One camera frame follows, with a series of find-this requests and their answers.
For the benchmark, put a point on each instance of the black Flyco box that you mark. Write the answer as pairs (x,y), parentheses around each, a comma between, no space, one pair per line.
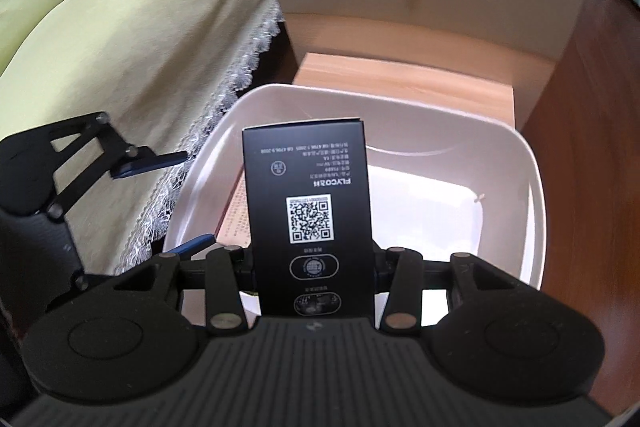
(308,201)

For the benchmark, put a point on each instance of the white plastic basin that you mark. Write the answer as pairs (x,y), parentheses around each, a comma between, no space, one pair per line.
(441,181)

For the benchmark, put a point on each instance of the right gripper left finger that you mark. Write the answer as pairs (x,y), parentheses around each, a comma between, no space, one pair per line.
(210,279)

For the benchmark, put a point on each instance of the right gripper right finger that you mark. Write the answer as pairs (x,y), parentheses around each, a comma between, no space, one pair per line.
(403,275)

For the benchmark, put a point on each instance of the green sofa cover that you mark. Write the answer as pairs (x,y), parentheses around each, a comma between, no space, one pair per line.
(164,70)

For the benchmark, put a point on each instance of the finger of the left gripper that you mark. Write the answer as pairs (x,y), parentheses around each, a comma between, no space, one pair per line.
(95,148)

